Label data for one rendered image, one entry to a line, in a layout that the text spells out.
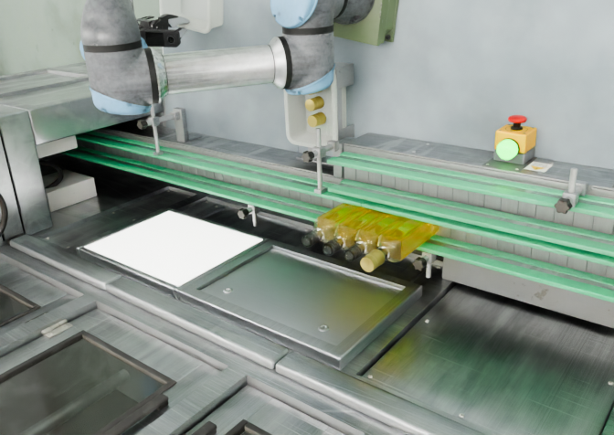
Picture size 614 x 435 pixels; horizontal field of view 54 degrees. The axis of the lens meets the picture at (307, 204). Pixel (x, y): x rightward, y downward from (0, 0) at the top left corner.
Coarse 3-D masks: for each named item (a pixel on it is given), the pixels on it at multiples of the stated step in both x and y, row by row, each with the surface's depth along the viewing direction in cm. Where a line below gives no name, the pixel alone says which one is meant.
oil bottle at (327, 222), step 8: (336, 208) 146; (344, 208) 146; (352, 208) 146; (360, 208) 147; (320, 216) 142; (328, 216) 142; (336, 216) 142; (344, 216) 142; (320, 224) 139; (328, 224) 139; (336, 224) 140; (328, 232) 138; (320, 240) 141; (328, 240) 139
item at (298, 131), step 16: (288, 96) 166; (304, 96) 170; (320, 96) 167; (336, 96) 156; (288, 112) 167; (304, 112) 172; (336, 112) 157; (288, 128) 169; (304, 128) 173; (320, 128) 171; (336, 128) 159; (304, 144) 167
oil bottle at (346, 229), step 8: (368, 208) 146; (352, 216) 143; (360, 216) 143; (368, 216) 142; (376, 216) 143; (344, 224) 138; (352, 224) 138; (360, 224) 138; (336, 232) 137; (344, 232) 136; (352, 232) 135; (344, 240) 135; (352, 240) 136; (344, 248) 136
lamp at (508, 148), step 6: (510, 138) 132; (498, 144) 132; (504, 144) 130; (510, 144) 130; (516, 144) 131; (498, 150) 132; (504, 150) 130; (510, 150) 130; (516, 150) 130; (504, 156) 131; (510, 156) 130
